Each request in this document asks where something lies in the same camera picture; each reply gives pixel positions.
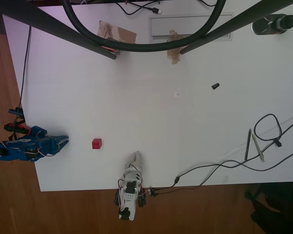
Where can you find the black office chair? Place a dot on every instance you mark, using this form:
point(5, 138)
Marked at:
point(273, 209)

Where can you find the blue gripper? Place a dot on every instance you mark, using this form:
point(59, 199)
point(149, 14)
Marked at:
point(55, 144)

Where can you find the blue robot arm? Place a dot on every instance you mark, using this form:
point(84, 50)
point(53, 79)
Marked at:
point(14, 152)

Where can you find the blue table clamp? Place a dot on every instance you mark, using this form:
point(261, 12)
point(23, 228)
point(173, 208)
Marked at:
point(15, 111)

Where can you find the transparent ruler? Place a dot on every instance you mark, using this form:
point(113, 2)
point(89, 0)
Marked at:
point(266, 135)

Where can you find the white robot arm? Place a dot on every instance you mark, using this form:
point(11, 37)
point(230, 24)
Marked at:
point(128, 197)

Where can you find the black tripod leg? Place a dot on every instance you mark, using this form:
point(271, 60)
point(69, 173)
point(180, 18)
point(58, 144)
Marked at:
point(234, 22)
point(63, 29)

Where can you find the wide brown tape patch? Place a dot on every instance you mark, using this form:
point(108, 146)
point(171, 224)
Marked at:
point(122, 34)

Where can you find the small black cap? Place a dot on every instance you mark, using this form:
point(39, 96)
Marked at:
point(215, 86)

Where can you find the red black table clamp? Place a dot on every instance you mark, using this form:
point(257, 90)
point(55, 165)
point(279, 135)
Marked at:
point(17, 129)

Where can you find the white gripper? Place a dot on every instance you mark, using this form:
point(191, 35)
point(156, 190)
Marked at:
point(135, 163)

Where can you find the black desk clamp mount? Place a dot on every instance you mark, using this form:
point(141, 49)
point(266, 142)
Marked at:
point(271, 24)

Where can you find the small red cube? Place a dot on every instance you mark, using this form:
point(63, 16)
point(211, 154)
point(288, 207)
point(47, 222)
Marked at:
point(97, 143)

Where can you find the black pen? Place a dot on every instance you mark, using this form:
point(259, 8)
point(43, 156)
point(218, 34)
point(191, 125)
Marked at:
point(247, 145)

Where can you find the narrow brown tape strip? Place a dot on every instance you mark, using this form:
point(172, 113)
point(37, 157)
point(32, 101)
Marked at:
point(173, 54)

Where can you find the grey green pen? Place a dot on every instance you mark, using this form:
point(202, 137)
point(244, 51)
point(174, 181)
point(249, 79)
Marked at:
point(258, 148)

